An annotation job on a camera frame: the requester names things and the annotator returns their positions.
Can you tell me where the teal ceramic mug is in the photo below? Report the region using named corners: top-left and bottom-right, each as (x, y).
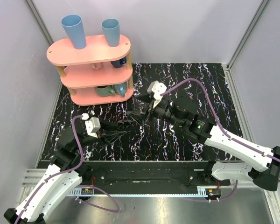
top-left (113, 83), bottom-right (127, 97)

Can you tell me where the dark blue mug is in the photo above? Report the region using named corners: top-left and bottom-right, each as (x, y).
top-left (111, 57), bottom-right (126, 68)

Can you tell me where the black marbled table mat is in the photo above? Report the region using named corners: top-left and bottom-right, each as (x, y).
top-left (41, 63), bottom-right (242, 161)

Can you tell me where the black earbud charging case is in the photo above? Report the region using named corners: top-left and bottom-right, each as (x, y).
top-left (117, 120), bottom-right (133, 131)

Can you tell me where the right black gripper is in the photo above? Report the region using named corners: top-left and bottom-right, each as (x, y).
top-left (126, 91), bottom-right (185, 127)

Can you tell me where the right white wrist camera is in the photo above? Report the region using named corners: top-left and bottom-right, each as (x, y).
top-left (147, 81), bottom-right (167, 108)

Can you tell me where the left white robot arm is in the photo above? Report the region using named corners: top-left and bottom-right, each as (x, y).
top-left (4, 113), bottom-right (133, 224)

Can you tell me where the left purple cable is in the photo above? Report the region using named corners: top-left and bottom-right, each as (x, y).
top-left (14, 114), bottom-right (120, 224)

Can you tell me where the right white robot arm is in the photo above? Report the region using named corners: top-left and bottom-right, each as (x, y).
top-left (127, 94), bottom-right (280, 191)

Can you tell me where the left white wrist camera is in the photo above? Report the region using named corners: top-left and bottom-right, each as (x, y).
top-left (81, 113), bottom-right (101, 138)

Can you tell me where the green ceramic mug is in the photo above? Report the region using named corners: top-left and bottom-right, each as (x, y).
top-left (94, 85), bottom-right (115, 97)

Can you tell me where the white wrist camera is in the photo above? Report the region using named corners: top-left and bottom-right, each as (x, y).
top-left (147, 81), bottom-right (167, 108)
top-left (81, 113), bottom-right (101, 138)

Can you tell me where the pink mug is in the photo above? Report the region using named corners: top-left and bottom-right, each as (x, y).
top-left (91, 63), bottom-right (103, 70)

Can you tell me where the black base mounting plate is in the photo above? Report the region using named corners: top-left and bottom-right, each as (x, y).
top-left (82, 161), bottom-right (231, 195)

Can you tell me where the purple cable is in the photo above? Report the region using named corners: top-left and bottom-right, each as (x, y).
top-left (161, 78), bottom-right (280, 203)
top-left (14, 114), bottom-right (120, 224)

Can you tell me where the right light blue cup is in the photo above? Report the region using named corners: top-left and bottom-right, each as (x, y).
top-left (101, 18), bottom-right (120, 47)

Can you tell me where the left light blue cup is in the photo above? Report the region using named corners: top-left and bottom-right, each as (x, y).
top-left (61, 14), bottom-right (86, 49)

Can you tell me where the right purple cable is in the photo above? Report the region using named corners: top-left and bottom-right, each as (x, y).
top-left (161, 78), bottom-right (280, 203)

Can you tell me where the light blue cup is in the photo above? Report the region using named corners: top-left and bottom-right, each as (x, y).
top-left (61, 14), bottom-right (86, 49)
top-left (101, 18), bottom-right (120, 47)

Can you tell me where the pink three-tier shelf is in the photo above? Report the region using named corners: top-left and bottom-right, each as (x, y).
top-left (47, 35), bottom-right (134, 106)

